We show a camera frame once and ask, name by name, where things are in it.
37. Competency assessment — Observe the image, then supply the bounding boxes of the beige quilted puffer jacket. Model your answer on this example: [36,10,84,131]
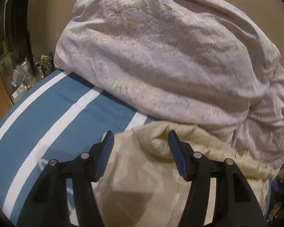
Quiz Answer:
[95,121,278,226]

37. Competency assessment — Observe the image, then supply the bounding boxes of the cluttered bedside table items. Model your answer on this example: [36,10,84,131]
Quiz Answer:
[0,51,55,105]

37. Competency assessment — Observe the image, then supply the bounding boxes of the person's right hand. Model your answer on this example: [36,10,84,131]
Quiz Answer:
[266,202,282,222]

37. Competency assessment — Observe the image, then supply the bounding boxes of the blue white striped bedsheet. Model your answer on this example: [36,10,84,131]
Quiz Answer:
[0,70,152,223]

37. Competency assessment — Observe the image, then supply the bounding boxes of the lilac floral duvet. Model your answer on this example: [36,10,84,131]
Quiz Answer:
[54,0,284,169]

